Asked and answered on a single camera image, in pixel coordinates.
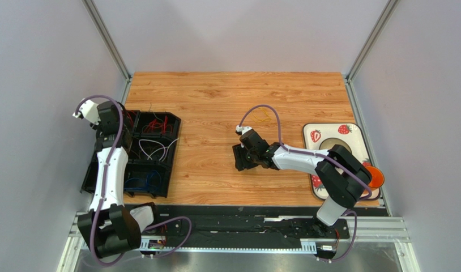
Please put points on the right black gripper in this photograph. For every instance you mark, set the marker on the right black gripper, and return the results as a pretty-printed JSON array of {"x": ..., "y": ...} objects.
[{"x": 244, "y": 157}]

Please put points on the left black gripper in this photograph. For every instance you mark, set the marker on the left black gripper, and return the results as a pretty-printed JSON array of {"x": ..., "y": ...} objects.
[{"x": 124, "y": 120}]

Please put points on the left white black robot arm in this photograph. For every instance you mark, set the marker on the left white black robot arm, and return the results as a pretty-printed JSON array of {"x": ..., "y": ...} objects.
[{"x": 109, "y": 228}]

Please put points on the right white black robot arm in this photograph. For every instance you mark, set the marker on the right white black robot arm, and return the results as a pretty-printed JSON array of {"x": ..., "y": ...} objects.
[{"x": 344, "y": 178}]

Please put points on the black compartment organizer tray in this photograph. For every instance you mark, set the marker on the black compartment organizer tray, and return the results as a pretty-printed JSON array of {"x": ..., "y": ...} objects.
[{"x": 155, "y": 137}]

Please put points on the strawberry pattern white tray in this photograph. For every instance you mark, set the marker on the strawberry pattern white tray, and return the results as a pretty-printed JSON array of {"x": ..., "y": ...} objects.
[{"x": 315, "y": 133}]

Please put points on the beige ceramic bowl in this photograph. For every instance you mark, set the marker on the beige ceramic bowl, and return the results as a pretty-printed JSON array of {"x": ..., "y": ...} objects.
[{"x": 330, "y": 143}]

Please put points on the orange plastic cup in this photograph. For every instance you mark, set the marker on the orange plastic cup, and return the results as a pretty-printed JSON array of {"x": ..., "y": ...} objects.
[{"x": 377, "y": 179}]

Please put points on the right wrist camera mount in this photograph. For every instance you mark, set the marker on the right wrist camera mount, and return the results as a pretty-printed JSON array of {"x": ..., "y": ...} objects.
[{"x": 241, "y": 130}]

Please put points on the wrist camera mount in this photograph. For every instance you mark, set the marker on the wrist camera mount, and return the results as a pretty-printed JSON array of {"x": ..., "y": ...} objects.
[
  {"x": 241, "y": 130},
  {"x": 88, "y": 111}
]

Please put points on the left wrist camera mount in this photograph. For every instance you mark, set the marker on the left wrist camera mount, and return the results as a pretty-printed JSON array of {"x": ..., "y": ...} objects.
[{"x": 88, "y": 111}]

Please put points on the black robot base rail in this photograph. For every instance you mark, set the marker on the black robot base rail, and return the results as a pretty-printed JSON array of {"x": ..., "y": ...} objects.
[{"x": 244, "y": 223}]

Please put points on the white slotted cable duct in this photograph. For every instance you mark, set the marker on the white slotted cable duct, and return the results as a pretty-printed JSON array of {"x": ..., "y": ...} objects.
[{"x": 281, "y": 245}]

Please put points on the left aluminium frame post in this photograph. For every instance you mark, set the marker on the left aluminium frame post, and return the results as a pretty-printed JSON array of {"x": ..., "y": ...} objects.
[{"x": 99, "y": 23}]

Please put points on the aluminium frame post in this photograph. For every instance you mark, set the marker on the aluminium frame post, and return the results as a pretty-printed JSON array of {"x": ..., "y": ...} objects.
[
  {"x": 99, "y": 23},
  {"x": 380, "y": 24}
]

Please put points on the right aluminium frame post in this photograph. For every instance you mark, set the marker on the right aluminium frame post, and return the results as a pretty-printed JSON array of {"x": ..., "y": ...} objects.
[{"x": 380, "y": 24}]

